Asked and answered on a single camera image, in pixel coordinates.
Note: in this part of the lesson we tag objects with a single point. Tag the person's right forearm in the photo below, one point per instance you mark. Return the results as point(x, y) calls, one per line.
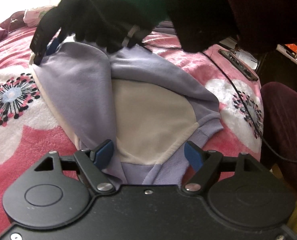
point(226, 12)

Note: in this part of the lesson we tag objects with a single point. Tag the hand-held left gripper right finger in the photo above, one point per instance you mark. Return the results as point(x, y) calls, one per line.
point(193, 155)

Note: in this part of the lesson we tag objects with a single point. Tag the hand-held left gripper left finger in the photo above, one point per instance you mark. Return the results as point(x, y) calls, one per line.
point(104, 153)

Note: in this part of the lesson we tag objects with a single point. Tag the white printed garment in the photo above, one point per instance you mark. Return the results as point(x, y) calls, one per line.
point(34, 17)

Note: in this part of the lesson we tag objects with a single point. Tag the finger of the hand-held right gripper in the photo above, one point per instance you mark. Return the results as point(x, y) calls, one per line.
point(38, 57)
point(53, 46)

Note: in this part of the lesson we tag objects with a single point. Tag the lilac and cream sweatshirt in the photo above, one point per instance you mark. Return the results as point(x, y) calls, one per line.
point(143, 110)

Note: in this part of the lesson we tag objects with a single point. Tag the maroon crumpled cloth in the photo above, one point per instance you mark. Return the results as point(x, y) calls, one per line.
point(12, 21)

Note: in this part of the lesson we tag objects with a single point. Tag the dark desk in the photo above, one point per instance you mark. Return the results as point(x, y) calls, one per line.
point(271, 70)

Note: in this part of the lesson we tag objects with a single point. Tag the white paper sheet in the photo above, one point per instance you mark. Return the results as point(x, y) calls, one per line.
point(248, 58)

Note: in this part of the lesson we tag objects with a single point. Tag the person's leg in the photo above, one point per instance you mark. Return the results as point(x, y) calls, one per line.
point(286, 130)

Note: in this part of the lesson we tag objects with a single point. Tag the person's right hand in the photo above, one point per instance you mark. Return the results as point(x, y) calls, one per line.
point(101, 17)

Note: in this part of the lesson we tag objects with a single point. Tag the pink floral blanket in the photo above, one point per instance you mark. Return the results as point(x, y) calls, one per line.
point(26, 135)

